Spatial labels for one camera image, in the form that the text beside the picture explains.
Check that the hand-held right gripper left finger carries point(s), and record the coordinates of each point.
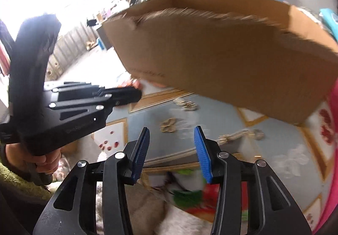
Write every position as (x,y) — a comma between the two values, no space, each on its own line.
(140,157)

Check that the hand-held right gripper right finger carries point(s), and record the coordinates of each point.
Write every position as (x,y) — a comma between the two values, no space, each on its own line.
(203,157)

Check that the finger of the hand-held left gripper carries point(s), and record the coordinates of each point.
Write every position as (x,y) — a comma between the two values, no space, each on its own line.
(124,100)
(79,87)

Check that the gold knot ornament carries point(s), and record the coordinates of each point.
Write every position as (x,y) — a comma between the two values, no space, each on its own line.
(169,124)

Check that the gold comb clip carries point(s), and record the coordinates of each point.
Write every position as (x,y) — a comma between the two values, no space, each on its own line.
(188,105)

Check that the brown cardboard box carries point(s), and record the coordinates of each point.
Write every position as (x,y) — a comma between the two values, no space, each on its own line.
(224,65)

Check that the person's left forearm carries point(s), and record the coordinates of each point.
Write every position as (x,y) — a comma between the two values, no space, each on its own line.
(15,179)

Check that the person's left hand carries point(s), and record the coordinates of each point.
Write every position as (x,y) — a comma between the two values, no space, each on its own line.
(47,165)

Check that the printed blue tablecloth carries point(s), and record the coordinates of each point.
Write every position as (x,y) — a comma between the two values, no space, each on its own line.
(169,145)

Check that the white fluffy towel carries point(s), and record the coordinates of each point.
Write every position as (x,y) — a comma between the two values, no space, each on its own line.
(148,213)

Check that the pink floral blanket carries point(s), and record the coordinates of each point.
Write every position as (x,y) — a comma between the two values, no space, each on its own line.
(331,198)

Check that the blue striped pillow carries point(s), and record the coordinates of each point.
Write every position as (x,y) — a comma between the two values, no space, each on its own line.
(328,19)

